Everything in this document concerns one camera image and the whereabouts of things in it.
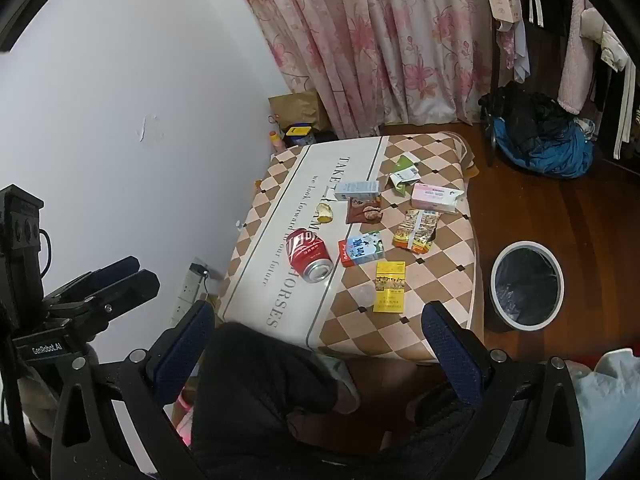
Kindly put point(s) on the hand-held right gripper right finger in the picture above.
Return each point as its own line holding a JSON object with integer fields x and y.
{"x": 450, "y": 350}

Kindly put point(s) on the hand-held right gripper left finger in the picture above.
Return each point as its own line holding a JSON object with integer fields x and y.
{"x": 186, "y": 339}

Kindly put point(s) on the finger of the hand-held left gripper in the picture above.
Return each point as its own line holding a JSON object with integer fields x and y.
{"x": 135, "y": 287}
{"x": 117, "y": 267}

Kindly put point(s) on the white round trash bin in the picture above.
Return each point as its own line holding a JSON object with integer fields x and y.
{"x": 500, "y": 310}

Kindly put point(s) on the orange patterned snack wrapper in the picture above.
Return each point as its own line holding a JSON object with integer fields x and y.
{"x": 417, "y": 230}

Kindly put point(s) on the green and white carton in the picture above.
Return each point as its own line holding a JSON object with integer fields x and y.
{"x": 402, "y": 176}

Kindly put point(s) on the white and blue small box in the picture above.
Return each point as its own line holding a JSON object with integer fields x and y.
{"x": 356, "y": 190}

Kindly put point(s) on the white power strip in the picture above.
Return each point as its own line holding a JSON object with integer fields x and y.
{"x": 187, "y": 290}

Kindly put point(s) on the checkered printed tablecloth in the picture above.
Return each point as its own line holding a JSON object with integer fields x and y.
{"x": 440, "y": 280}

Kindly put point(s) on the person's black trousers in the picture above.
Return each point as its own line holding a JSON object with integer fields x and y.
{"x": 250, "y": 385}

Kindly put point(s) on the yellow flat box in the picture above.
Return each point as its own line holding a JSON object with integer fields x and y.
{"x": 390, "y": 287}

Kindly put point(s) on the black bin liner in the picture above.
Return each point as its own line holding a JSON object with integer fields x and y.
{"x": 527, "y": 285}

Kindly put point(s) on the clear plastic lid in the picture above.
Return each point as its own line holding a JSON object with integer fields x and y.
{"x": 365, "y": 295}

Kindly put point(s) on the blue milk carton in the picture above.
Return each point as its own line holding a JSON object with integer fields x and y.
{"x": 364, "y": 248}

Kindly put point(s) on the red soda can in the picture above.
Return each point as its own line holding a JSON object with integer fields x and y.
{"x": 307, "y": 255}

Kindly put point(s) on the pink tissue pack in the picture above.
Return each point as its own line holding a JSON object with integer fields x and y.
{"x": 435, "y": 198}

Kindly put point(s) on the brown snack packet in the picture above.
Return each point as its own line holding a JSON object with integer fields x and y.
{"x": 364, "y": 210}

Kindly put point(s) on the light blue cloth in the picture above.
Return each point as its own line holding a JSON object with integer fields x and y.
{"x": 610, "y": 410}

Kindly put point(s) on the small yellow wrapper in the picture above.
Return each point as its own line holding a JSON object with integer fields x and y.
{"x": 325, "y": 212}

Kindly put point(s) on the orange capped bottle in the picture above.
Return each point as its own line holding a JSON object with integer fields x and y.
{"x": 276, "y": 142}

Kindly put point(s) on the blue clothing pile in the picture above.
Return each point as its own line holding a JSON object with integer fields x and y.
{"x": 555, "y": 157}

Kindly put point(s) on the yellow and blue box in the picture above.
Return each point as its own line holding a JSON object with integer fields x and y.
{"x": 299, "y": 132}

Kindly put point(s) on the brown paper bag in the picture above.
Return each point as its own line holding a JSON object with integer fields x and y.
{"x": 297, "y": 107}

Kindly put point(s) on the black clothing pile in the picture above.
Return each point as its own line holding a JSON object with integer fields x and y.
{"x": 535, "y": 110}

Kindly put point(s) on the pink floral curtain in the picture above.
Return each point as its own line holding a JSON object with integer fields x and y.
{"x": 360, "y": 45}

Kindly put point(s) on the pink fluffy hanging garment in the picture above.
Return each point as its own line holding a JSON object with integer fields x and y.
{"x": 575, "y": 55}

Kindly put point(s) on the white hanging garment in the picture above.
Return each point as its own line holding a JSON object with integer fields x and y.
{"x": 506, "y": 10}

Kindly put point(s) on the white puffy jacket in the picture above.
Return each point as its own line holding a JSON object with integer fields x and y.
{"x": 607, "y": 40}

